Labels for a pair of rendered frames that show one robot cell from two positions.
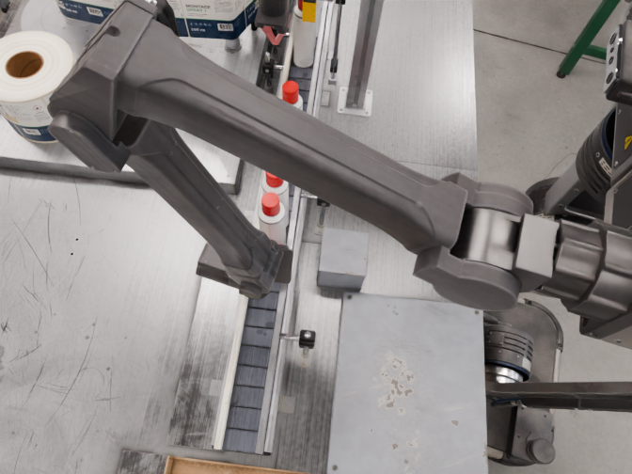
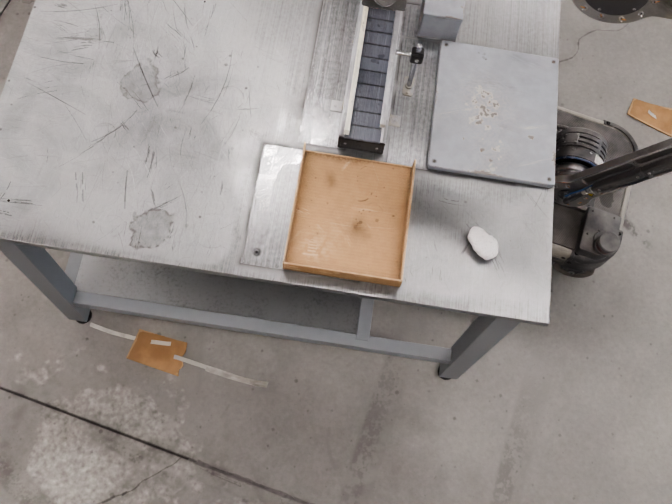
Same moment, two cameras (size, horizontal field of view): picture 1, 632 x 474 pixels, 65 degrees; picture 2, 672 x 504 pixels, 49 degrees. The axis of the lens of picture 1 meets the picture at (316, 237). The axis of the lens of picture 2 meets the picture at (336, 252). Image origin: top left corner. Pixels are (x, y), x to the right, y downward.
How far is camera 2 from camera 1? 0.97 m
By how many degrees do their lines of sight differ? 4
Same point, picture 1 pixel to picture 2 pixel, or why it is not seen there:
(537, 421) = (606, 222)
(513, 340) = (587, 139)
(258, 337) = (372, 64)
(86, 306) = (222, 41)
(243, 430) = (363, 126)
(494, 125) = not seen: outside the picture
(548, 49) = not seen: outside the picture
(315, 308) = not seen: hidden behind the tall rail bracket
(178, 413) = (306, 121)
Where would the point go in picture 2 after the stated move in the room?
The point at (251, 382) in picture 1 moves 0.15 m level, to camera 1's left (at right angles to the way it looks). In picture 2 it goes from (368, 95) to (305, 86)
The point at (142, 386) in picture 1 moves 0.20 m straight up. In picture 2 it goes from (275, 101) to (274, 50)
